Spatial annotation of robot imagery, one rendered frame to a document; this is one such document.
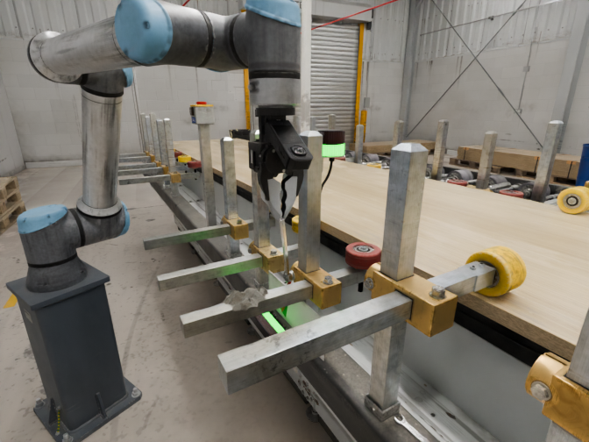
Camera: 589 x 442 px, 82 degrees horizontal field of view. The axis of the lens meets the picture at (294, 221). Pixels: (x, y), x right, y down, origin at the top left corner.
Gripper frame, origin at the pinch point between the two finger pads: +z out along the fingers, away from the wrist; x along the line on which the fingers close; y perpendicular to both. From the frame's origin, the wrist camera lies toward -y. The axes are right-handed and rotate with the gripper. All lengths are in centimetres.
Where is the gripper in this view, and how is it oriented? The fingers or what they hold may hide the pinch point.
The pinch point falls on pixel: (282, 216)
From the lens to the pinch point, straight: 65.4
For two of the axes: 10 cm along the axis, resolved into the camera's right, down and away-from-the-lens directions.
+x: -8.7, 1.6, -4.7
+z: 0.0, 9.5, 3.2
